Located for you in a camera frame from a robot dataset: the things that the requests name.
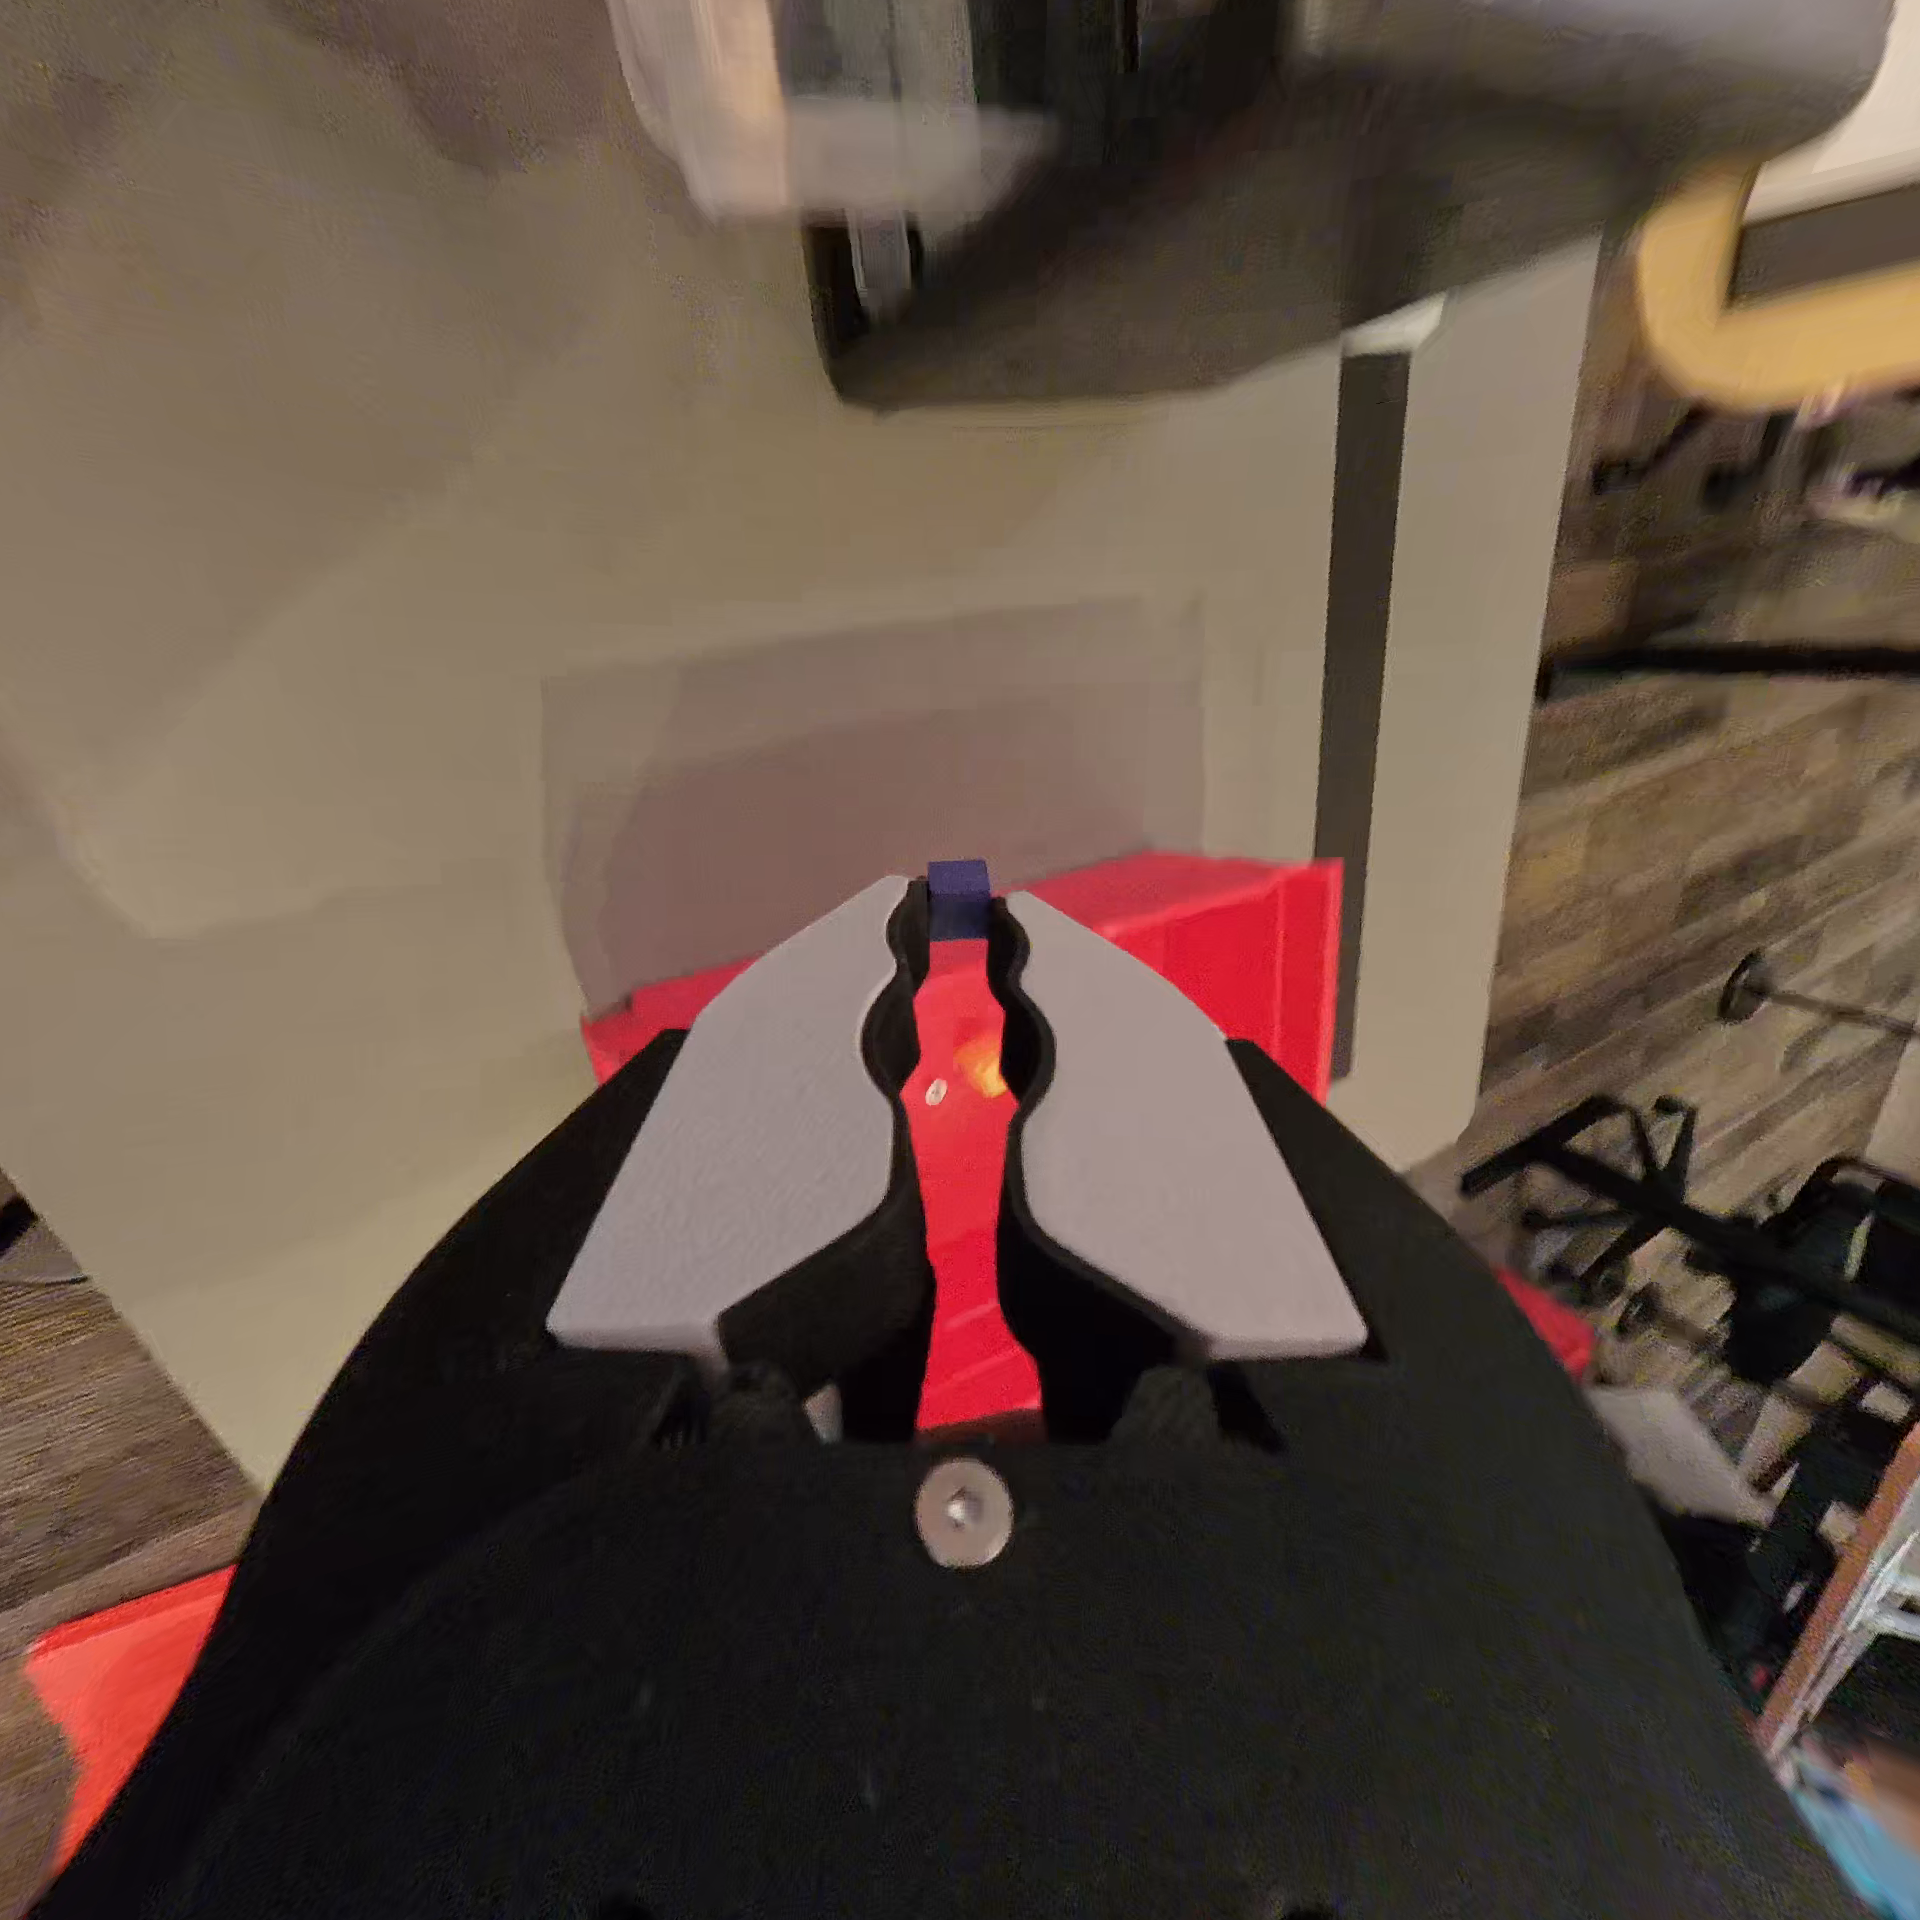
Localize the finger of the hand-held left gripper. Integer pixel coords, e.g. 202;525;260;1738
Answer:
1304;0;1895;161

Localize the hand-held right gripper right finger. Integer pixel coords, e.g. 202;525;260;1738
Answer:
987;891;1370;1447

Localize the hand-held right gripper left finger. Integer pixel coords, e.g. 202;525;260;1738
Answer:
549;875;935;1445

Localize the red plastic bin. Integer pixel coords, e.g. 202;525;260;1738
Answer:
26;853;1593;1886

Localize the black drawer cabinet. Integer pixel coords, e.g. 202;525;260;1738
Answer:
804;0;1628;412

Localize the instruction board with wooden edge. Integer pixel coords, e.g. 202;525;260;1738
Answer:
1631;91;1920;412

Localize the black office chair base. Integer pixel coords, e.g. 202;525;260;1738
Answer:
1463;1099;1920;1358

